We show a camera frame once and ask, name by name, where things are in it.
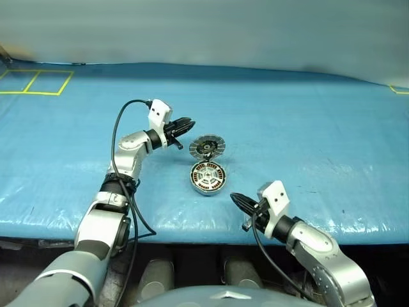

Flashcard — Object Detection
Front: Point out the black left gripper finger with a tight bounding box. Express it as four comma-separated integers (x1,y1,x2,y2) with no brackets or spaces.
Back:
174,124,196,136
172,116,196,129

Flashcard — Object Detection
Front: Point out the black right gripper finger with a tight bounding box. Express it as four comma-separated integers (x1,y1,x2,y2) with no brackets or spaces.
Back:
229,192,257,209
231,196,257,216

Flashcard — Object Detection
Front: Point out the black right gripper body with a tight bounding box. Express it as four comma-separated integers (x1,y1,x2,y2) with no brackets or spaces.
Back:
242,197,273,233

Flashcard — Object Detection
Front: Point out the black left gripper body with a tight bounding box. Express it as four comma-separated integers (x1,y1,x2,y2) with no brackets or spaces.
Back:
164,120,184,152

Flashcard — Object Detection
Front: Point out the finned silver motor end cap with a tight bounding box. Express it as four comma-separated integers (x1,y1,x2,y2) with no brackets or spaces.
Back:
188,134,227,160

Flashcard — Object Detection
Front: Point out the copper wound motor stator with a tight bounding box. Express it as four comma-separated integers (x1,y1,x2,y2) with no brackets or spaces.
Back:
190,161,229,198

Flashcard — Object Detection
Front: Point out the silver spoked rotor cap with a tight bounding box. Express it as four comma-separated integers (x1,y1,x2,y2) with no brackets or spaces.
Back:
193,163,226,189

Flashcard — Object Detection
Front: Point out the grey rounded robot leg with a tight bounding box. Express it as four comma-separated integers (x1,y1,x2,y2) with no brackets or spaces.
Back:
138,259,175,304
222,258,265,289

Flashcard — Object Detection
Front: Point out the blue plastic table cover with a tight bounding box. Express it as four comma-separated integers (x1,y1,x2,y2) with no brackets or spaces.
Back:
0,60,409,246

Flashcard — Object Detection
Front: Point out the grey robot torso with emblem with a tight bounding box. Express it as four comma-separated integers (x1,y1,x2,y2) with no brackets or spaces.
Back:
132,285,279,307

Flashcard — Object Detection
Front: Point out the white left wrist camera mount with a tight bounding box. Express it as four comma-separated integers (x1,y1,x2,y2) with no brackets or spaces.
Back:
148,98,174,148

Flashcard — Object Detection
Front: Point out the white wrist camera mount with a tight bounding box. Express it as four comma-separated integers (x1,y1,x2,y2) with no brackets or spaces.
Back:
256,180,291,239
148,98,174,148

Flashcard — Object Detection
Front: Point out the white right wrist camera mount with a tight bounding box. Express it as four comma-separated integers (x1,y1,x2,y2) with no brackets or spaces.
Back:
256,180,291,239

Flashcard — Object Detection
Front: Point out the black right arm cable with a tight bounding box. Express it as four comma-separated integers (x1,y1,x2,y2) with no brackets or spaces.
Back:
251,214,309,300

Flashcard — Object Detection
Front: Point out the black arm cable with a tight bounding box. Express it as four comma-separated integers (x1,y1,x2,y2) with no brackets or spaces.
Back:
109,99,158,307
251,214,309,300

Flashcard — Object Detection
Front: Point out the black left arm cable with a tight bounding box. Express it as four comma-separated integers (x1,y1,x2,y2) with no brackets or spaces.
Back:
109,99,158,307

